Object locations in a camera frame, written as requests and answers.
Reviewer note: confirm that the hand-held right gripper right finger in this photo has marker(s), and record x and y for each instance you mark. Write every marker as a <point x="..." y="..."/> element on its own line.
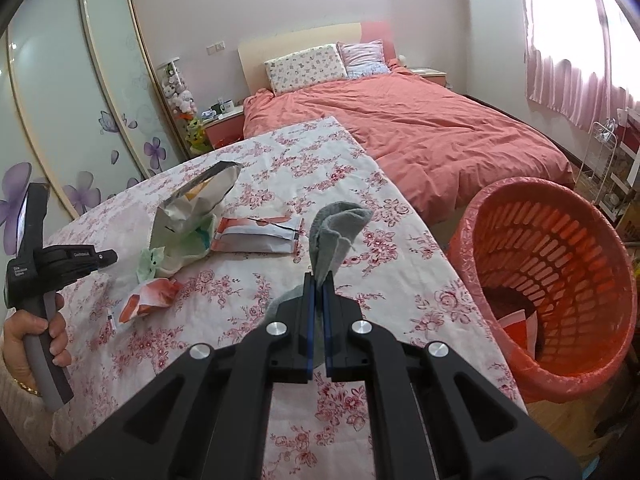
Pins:
<point x="410" y="400"/>

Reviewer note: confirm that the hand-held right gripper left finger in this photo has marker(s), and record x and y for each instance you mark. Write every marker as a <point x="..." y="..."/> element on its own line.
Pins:
<point x="235" y="400"/>

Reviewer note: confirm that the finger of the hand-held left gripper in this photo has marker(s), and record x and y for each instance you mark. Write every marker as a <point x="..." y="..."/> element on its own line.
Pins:
<point x="106" y="260"/>

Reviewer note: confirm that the orange and white package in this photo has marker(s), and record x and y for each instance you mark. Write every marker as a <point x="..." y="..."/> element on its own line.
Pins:
<point x="520" y="332"/>

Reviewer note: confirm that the grey cloth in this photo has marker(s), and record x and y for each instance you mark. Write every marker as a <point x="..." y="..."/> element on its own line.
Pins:
<point x="335" y="230"/>

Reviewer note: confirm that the orange plastic laundry basket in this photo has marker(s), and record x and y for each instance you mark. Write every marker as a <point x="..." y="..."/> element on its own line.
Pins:
<point x="575" y="240"/>

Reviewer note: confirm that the person's left forearm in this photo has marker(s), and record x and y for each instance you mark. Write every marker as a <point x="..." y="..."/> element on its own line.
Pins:
<point x="20" y="420"/>

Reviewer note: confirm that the person's left hand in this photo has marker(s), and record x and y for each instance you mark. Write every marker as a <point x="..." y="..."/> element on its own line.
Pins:
<point x="20" y="335"/>

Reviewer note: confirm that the pale green wrapper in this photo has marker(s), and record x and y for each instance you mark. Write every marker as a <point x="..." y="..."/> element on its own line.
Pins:
<point x="150" y="265"/>

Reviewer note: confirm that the crumpled orange wrapper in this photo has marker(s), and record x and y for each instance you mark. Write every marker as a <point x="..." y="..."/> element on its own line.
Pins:
<point x="150" y="297"/>

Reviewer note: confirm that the silver snack bag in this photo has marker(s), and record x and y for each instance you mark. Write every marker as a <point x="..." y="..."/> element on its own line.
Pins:
<point x="195" y="205"/>

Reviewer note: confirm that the flat white and orange wrapper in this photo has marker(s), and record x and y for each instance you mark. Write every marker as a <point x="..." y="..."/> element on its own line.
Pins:
<point x="250" y="237"/>

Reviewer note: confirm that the wardrobe with purple flowers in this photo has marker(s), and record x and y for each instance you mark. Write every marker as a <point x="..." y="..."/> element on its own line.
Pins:
<point x="75" y="100"/>

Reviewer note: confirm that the clear tube of plush toys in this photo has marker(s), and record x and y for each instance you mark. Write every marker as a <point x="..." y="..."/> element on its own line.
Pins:
<point x="180" y="100"/>

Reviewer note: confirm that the pink nightstand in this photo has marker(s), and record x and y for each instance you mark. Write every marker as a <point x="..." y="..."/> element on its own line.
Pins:
<point x="225" y="127"/>
<point x="430" y="77"/>

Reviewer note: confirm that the pink floral tablecloth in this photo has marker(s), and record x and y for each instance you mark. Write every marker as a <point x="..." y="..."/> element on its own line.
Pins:
<point x="350" y="170"/>

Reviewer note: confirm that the bed with coral cover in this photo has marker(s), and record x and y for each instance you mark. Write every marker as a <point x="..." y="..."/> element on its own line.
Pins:
<point x="425" y="135"/>

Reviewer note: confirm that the white floral pillow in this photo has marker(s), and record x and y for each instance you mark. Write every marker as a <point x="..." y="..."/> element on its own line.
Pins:
<point x="305" y="67"/>

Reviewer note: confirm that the beige and pink headboard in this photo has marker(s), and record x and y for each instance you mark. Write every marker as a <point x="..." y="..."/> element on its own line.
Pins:
<point x="300" y="40"/>

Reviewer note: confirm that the pink striped pillow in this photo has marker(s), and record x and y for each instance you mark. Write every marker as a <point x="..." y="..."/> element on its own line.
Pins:
<point x="362" y="57"/>

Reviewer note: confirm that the pink curtain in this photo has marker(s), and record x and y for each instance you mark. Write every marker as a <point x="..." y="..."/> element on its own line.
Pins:
<point x="575" y="50"/>

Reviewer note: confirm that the white wall socket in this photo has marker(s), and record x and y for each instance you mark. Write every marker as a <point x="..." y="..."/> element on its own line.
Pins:
<point x="215" y="48"/>

